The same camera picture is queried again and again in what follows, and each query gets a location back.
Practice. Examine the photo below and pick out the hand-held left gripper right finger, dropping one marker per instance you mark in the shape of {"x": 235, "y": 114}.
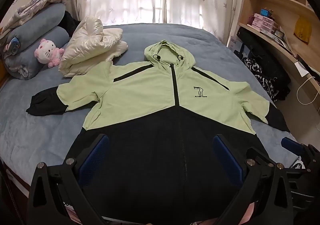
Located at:
{"x": 227, "y": 157}

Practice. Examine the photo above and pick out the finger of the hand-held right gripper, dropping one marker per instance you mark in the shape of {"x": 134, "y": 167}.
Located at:
{"x": 290, "y": 143}

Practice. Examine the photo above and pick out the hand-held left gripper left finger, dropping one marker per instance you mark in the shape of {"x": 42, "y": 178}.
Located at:
{"x": 92, "y": 162}

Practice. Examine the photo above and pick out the green and black hooded jacket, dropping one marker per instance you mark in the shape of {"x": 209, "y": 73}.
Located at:
{"x": 150, "y": 85}

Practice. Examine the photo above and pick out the white puffer jacket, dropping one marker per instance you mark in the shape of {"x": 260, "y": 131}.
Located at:
{"x": 85, "y": 42}

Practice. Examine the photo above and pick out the black and patterned clothes pile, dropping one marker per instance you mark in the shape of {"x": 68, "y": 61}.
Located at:
{"x": 270, "y": 57}

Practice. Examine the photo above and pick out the white paper sheet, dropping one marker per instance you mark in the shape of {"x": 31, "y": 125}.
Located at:
{"x": 302, "y": 68}

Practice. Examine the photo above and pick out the black and white patterned cloth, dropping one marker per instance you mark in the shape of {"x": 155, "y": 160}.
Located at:
{"x": 255, "y": 70}

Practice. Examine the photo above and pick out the white cardboard box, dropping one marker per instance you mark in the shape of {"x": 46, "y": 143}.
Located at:
{"x": 236, "y": 45}

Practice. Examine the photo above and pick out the yellow cloth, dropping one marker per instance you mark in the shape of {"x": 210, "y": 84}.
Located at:
{"x": 302, "y": 30}

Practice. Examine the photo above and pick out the pink and white plush cat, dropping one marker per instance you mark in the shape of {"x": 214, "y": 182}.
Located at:
{"x": 46, "y": 49}

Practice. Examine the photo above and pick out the pink storage drawers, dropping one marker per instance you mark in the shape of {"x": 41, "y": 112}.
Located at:
{"x": 262, "y": 22}

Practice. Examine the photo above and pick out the small blue box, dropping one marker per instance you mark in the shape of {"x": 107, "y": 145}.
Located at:
{"x": 266, "y": 12}

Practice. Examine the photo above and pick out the black fuzzy cloth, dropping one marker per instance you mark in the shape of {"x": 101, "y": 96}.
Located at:
{"x": 68, "y": 24}

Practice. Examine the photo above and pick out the cartoon printed cloth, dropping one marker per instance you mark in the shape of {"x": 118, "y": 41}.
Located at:
{"x": 13, "y": 44}

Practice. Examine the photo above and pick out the blue folded fleece blanket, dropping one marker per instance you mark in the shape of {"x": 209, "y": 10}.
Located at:
{"x": 37, "y": 30}

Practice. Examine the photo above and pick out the wooden bookshelf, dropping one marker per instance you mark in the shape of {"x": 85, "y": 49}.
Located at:
{"x": 275, "y": 0}

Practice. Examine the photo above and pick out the pale floral blanket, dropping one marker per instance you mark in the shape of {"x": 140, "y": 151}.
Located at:
{"x": 37, "y": 2}

